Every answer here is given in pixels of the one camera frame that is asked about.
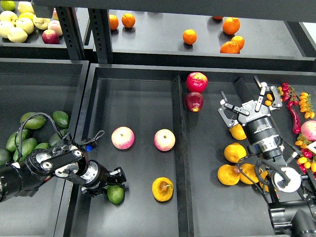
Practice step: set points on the orange cherry tomato bunch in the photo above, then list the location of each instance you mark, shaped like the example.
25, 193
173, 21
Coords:
273, 97

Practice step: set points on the dark red apple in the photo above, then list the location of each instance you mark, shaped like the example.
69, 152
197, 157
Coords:
194, 101

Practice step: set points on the black left tray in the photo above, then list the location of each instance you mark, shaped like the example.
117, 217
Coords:
31, 85

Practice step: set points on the bright red apple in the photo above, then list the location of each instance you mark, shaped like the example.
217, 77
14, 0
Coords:
196, 82

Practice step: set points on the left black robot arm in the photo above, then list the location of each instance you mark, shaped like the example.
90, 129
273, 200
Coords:
66, 159

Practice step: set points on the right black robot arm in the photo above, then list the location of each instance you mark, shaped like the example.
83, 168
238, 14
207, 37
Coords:
290, 194

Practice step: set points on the pink apple at right edge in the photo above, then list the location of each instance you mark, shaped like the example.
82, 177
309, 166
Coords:
308, 130

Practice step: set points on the avocado top of pile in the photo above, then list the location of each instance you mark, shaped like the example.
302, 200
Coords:
34, 123

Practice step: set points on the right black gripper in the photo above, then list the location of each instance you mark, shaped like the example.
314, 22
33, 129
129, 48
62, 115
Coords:
259, 126

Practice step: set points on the black upper shelf tray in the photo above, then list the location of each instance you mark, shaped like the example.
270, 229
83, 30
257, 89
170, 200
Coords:
125, 37

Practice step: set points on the red apple on shelf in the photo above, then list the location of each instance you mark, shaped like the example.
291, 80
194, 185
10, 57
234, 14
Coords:
50, 37

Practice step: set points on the black centre tray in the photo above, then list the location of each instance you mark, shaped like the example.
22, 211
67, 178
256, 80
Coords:
148, 99

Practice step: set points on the yellow pear upper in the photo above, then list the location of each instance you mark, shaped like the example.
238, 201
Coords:
234, 152

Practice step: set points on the yellow pear with stem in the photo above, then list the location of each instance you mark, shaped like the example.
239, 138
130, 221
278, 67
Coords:
162, 189

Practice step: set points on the green avocado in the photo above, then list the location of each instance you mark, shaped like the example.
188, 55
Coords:
115, 194

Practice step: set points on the large orange on shelf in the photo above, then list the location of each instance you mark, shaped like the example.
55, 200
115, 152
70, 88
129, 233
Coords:
231, 25

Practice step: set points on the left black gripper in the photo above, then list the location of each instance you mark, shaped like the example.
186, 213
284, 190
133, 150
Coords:
97, 177

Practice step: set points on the orange in shelf centre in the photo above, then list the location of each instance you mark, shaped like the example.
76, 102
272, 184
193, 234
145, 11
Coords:
189, 36

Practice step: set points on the red chili pepper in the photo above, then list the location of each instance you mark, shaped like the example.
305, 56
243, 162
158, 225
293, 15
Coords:
296, 124

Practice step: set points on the pink apple left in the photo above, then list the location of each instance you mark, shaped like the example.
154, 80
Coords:
122, 138

